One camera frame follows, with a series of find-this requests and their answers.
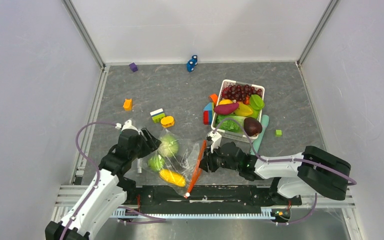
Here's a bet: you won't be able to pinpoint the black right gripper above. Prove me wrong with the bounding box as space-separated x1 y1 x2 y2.
195 143 240 173

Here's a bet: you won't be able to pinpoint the small green fake fruit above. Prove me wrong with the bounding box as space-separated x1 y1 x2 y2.
148 154 165 172

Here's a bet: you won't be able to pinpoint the clear zip top bag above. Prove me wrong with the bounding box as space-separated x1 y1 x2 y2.
124 129 203 199

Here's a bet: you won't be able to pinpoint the fake yellow corn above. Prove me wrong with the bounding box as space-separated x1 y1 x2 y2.
159 168 186 187

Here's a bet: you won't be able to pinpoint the purple fake sweet potato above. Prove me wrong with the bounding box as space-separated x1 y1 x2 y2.
213 102 240 115

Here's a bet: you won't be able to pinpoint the dark maroon fake fruit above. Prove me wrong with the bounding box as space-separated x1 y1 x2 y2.
243 117 263 137

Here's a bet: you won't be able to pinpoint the yellow fake starfruit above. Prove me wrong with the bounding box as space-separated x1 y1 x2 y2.
234 102 253 117

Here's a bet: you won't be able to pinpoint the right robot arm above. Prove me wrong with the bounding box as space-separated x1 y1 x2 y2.
199 142 355 204

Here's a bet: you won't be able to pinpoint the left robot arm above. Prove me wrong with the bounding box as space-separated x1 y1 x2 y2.
45 125 162 240

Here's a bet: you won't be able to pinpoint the fake green cabbage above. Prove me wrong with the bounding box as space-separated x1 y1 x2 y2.
158 134 179 158

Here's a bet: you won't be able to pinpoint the fake green lettuce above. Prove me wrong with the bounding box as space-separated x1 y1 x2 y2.
215 114 246 133

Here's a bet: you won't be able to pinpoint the fake yellow lemon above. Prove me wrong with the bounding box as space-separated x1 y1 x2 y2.
217 99 233 106

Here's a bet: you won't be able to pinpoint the fake green apple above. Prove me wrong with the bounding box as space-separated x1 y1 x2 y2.
249 109 260 119

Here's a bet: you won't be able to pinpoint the dark red fake grapes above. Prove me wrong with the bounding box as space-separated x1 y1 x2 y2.
221 83 265 102

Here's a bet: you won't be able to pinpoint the yellow toy cylinder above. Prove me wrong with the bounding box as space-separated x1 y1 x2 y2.
160 116 175 128

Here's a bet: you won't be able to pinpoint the white green stacked block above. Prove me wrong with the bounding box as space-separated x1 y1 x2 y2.
149 108 166 123

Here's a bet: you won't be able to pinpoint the silver metal cylinder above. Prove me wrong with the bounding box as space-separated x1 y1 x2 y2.
136 158 143 174

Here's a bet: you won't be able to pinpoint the orange toy block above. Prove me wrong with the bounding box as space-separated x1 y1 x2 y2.
123 98 133 111

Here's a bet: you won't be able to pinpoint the red blue toy block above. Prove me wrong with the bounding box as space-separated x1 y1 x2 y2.
203 102 214 125

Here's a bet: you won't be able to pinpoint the orange toy cup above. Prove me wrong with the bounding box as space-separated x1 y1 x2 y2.
208 93 219 106

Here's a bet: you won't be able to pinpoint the purple toy cube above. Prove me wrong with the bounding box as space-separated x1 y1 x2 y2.
128 62 139 73

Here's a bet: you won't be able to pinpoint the small green cube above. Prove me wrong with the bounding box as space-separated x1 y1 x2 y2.
275 129 283 137

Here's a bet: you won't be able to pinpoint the blue toy car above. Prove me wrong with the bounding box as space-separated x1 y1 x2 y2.
186 54 198 73

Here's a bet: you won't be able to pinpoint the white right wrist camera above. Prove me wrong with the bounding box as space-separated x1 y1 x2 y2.
206 131 222 153

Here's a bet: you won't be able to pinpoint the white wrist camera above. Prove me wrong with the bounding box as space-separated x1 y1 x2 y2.
114 119 141 134
206 131 222 153

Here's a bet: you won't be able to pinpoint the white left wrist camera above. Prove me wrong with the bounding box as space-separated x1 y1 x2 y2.
114 119 141 134

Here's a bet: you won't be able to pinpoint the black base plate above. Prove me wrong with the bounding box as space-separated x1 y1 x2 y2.
123 185 302 214

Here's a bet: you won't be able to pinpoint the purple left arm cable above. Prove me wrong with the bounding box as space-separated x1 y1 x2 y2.
58 121 166 240

